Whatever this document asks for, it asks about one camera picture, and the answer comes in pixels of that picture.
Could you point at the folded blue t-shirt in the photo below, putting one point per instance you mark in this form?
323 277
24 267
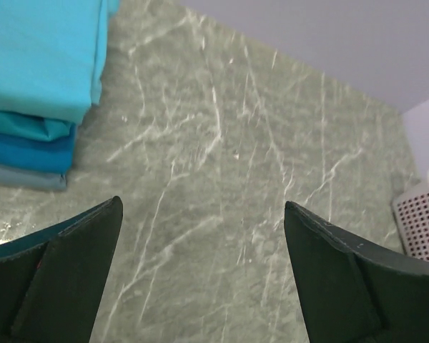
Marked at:
41 156

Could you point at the turquoise t-shirt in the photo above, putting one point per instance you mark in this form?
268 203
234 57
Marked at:
52 55

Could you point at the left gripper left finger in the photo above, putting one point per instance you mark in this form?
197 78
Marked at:
52 281

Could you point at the folded grey t-shirt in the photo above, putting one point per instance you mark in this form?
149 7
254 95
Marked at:
13 177

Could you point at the white plastic basket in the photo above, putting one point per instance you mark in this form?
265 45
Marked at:
411 212

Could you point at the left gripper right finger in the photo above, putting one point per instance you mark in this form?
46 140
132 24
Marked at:
351 289

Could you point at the folded teal t-shirt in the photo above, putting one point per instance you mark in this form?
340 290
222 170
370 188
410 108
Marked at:
34 127

